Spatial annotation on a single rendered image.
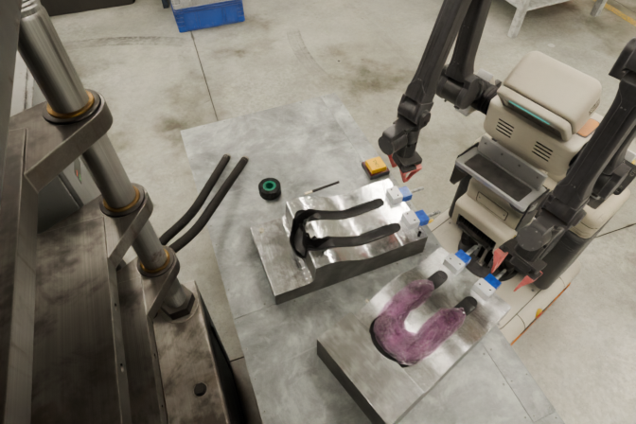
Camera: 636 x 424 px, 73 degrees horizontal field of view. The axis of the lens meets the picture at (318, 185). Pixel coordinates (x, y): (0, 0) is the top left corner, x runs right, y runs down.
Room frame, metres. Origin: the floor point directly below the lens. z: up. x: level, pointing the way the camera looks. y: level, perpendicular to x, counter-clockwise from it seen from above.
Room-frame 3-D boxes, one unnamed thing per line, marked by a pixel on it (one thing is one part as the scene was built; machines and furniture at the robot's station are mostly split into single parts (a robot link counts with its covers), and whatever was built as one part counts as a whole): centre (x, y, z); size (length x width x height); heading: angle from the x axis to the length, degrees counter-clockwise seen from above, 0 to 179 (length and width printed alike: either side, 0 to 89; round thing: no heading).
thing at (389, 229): (0.79, -0.08, 0.92); 0.35 x 0.16 x 0.09; 112
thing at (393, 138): (0.89, -0.23, 1.21); 0.11 x 0.09 x 0.12; 130
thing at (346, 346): (0.49, -0.27, 0.86); 0.50 x 0.26 x 0.11; 129
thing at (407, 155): (0.92, -0.26, 1.12); 0.10 x 0.07 x 0.07; 22
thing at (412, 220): (0.83, -0.34, 0.89); 0.13 x 0.05 x 0.05; 112
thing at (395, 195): (0.93, -0.30, 0.89); 0.13 x 0.05 x 0.05; 112
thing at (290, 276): (0.79, -0.06, 0.87); 0.50 x 0.26 x 0.14; 112
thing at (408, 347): (0.50, -0.27, 0.90); 0.26 x 0.18 x 0.08; 129
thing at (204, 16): (3.82, 1.01, 0.11); 0.61 x 0.41 x 0.22; 109
